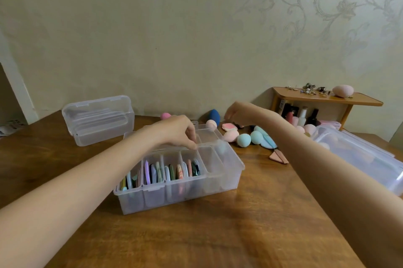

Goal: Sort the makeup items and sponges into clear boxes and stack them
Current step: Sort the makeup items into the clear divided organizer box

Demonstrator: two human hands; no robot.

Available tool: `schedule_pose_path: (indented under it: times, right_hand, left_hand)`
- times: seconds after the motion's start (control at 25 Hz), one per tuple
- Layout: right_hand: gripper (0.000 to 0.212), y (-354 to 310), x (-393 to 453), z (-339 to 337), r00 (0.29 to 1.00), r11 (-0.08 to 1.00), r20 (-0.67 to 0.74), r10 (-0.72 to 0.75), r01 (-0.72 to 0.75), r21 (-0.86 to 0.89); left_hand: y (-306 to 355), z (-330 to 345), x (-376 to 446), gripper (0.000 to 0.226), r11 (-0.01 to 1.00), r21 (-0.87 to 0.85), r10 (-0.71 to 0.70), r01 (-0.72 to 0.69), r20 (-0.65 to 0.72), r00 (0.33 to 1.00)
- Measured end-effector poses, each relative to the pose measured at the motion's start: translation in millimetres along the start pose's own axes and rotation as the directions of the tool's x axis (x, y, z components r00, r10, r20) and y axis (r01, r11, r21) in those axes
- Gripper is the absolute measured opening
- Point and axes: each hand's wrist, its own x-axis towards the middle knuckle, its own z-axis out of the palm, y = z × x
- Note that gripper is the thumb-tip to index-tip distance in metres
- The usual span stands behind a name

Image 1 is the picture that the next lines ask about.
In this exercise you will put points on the person's left hand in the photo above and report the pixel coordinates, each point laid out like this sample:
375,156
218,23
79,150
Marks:
174,130

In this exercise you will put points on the person's right hand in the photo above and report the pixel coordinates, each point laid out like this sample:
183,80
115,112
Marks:
248,115

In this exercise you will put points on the pile of makeup sponges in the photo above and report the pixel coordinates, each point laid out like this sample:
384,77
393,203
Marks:
244,140

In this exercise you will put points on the puffs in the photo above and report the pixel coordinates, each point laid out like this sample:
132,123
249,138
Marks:
157,172

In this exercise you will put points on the clear divided organizer box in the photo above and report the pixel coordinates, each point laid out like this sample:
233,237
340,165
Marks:
226,167

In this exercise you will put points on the small clear plastic box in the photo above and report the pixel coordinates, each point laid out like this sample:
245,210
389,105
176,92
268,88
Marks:
97,119

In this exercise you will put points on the beige sponge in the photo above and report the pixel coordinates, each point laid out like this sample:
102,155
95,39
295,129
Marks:
343,91

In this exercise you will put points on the large clear plastic container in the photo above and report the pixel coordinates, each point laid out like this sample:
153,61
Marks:
362,154

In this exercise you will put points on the person's left forearm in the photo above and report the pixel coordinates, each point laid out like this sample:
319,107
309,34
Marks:
63,201

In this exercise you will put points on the person's right forearm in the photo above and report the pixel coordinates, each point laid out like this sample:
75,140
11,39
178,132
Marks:
340,195

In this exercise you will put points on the pink cosmetic bottle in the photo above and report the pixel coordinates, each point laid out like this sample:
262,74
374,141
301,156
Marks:
289,117

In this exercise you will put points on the white cosmetic bottle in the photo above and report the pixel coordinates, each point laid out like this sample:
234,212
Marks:
303,116

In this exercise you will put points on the pile of metal hair clips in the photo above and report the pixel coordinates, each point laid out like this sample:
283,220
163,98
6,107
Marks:
310,88

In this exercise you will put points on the small wooden rack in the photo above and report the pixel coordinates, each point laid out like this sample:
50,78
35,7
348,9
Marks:
346,98

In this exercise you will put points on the pale green door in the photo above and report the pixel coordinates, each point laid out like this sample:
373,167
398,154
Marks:
398,138

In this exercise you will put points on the white shelf unit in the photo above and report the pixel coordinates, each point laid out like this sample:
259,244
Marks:
19,88

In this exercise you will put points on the crumpled printed paper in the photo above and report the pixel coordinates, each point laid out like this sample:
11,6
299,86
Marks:
11,126

